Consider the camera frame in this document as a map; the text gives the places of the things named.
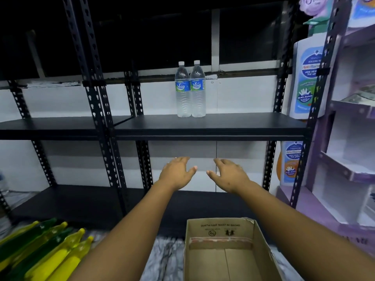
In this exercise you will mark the black metal shelf rack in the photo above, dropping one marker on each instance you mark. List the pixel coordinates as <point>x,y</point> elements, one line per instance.
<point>211,125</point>
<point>58,127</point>

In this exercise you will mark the orange bottle-shaped cardboard sign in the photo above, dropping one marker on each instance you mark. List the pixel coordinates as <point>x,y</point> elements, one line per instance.
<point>290,163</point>

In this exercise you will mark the white bottle-shaped cardboard sign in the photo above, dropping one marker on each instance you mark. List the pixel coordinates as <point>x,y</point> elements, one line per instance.
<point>307,78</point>

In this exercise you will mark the green patterned flat packets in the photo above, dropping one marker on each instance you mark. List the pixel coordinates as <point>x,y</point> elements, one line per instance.
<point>360,98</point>

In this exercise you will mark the open brown cardboard box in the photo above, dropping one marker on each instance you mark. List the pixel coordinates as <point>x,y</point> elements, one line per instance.
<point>228,257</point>

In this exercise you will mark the person's left hand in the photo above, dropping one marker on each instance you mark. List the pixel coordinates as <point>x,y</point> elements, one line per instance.
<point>175,175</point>

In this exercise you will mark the purple product packet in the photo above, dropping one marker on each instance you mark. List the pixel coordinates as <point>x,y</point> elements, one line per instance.
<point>315,4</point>

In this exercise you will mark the person's left thumb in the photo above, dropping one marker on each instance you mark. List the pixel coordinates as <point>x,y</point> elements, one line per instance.
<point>192,170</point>

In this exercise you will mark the purple cardboard display stand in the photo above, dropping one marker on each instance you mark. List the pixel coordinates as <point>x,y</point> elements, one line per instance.
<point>345,172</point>

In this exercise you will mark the person's right thumb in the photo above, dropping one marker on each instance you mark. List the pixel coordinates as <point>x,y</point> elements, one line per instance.
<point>212,174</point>

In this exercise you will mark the person's left forearm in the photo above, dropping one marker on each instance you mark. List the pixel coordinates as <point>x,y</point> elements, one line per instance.
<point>126,237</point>

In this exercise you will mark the blue white product packet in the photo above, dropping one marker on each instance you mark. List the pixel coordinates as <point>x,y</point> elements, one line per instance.
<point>363,10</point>

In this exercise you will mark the clear water bottle blue label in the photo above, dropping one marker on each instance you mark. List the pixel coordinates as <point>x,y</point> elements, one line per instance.
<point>198,93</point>
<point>182,93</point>

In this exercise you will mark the row of yellow green bottles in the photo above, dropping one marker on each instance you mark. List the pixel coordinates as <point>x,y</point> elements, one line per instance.
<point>47,254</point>

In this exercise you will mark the person's right hand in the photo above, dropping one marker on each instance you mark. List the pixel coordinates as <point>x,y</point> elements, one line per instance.
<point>231,178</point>

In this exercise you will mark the person's right forearm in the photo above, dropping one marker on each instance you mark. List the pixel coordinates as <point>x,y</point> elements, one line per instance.
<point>298,231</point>

